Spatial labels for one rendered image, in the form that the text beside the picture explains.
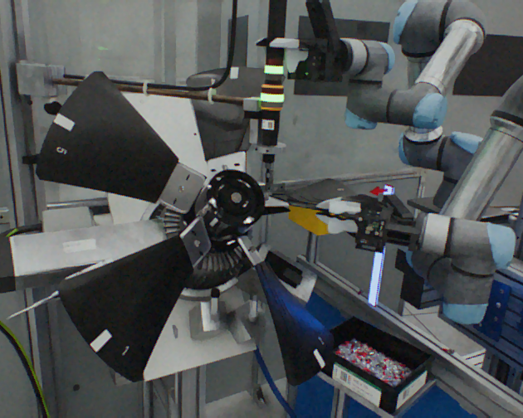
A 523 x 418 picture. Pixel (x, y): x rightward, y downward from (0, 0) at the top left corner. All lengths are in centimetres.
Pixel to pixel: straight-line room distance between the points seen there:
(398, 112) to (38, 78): 84
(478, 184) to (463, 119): 401
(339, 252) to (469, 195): 122
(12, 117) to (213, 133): 55
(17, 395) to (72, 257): 100
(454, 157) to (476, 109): 352
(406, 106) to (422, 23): 38
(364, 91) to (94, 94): 57
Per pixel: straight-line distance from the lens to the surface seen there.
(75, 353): 185
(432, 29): 141
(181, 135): 126
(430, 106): 107
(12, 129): 138
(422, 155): 162
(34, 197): 146
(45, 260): 96
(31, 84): 131
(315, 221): 140
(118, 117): 93
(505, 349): 158
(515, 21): 524
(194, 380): 124
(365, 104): 111
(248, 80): 110
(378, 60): 112
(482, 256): 92
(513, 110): 104
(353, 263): 226
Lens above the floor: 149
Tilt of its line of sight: 19 degrees down
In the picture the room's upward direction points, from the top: 3 degrees clockwise
